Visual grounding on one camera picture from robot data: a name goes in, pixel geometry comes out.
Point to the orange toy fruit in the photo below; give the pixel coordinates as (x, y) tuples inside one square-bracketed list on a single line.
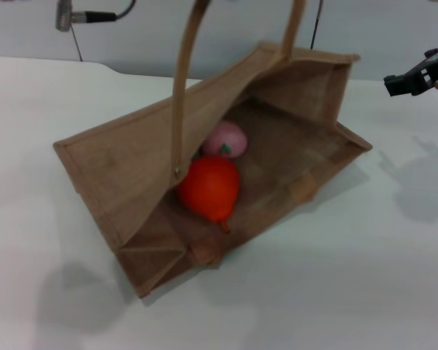
[(210, 186)]

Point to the brown jute handbag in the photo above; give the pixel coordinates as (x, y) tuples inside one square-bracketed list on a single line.
[(131, 171)]

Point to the pink toy peach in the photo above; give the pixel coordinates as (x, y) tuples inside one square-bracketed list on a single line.
[(230, 140)]

